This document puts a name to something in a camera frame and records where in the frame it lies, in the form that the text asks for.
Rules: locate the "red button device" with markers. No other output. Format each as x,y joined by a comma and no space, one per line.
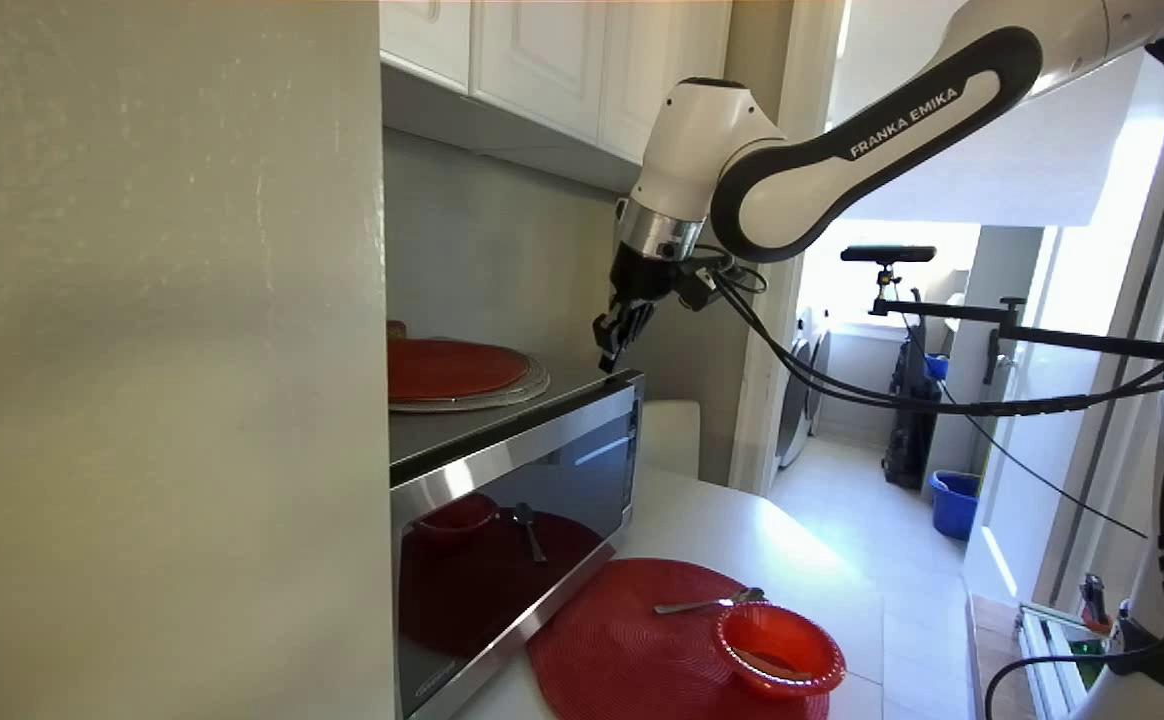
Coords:
1094,604

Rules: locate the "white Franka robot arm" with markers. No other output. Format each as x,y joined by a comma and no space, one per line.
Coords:
874,132

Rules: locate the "black camera on stand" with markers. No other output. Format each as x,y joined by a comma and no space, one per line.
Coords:
886,253

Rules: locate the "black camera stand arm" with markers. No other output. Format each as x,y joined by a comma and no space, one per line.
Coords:
953,314

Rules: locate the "white wall cabinet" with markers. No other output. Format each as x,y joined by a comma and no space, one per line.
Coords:
540,55

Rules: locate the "red round placemat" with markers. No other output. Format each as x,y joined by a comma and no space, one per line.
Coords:
621,653

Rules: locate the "small blue container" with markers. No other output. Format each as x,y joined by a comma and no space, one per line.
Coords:
936,365

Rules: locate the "red plate on counter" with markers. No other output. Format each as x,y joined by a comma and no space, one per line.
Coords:
454,371

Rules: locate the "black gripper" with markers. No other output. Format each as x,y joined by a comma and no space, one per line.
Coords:
640,278

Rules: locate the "red plastic bowl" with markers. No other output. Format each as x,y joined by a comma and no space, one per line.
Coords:
781,647

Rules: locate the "silver microwave oven body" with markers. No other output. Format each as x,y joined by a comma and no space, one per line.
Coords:
501,427

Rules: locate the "white washing machine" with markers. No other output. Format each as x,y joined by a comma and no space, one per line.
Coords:
802,402

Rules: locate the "black vacuum cleaner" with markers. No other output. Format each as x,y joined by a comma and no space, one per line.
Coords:
908,427

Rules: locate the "blue bucket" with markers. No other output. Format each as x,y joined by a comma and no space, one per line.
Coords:
957,506

